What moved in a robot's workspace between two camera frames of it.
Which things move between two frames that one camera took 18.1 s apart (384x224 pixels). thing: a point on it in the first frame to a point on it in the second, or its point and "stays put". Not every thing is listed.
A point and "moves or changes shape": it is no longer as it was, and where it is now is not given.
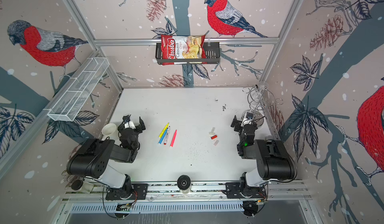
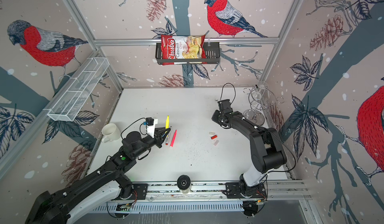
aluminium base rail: x=78 y=191 stays put
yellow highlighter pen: x=164 y=130 moves or changes shape
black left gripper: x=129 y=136 to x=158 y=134
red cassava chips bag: x=182 y=47 stays put
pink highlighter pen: x=173 y=138 stays put
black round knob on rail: x=183 y=182 stays put
